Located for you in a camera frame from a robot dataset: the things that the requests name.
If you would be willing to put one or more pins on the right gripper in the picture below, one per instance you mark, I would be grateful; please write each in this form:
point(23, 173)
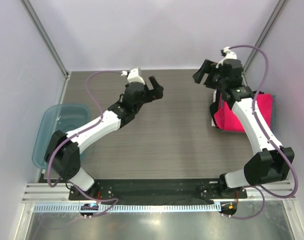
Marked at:
point(209, 67)

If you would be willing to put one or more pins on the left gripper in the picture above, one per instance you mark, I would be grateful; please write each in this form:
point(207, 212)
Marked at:
point(158, 94)

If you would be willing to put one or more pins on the pink t shirt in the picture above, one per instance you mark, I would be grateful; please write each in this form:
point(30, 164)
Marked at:
point(227, 121)

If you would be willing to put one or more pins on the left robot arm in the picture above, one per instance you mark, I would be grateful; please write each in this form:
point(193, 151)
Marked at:
point(64, 149)

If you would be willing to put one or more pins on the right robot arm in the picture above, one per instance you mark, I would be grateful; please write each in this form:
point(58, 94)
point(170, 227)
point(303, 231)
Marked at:
point(269, 163)

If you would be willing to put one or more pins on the folded white t shirt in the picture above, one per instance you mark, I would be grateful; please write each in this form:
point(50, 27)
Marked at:
point(213, 100)

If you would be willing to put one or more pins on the folded black t shirt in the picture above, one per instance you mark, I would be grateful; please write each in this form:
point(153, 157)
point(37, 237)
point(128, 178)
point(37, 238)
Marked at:
point(214, 107)

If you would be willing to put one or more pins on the folded grey-blue t shirt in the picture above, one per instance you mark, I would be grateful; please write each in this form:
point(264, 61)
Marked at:
point(273, 114)

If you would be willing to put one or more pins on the clear blue plastic bin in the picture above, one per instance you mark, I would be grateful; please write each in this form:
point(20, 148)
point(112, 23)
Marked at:
point(64, 117)

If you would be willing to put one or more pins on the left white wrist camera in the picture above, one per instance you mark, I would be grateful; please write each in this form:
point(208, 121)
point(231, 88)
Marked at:
point(133, 76)

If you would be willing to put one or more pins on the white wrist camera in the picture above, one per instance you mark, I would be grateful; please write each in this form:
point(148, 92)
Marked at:
point(227, 54)
point(133, 76)

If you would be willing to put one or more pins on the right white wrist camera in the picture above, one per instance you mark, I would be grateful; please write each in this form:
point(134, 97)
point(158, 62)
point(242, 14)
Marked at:
point(227, 54)

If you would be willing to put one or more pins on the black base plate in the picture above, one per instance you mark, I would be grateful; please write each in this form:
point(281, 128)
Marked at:
point(163, 192)

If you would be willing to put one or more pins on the right aluminium frame post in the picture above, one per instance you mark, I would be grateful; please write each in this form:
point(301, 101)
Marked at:
point(266, 30)

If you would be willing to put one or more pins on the aluminium frame post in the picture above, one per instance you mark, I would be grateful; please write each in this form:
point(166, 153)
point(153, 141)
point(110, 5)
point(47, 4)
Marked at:
point(44, 36)
point(266, 30)

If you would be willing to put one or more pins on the slotted cable duct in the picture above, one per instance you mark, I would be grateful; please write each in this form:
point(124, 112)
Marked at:
point(97, 208)

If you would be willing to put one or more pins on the left aluminium frame post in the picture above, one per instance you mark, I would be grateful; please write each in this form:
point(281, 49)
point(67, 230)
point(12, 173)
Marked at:
point(44, 36)

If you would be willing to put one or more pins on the aluminium rail beam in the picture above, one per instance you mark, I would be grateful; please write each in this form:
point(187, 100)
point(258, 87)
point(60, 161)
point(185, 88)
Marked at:
point(42, 193)

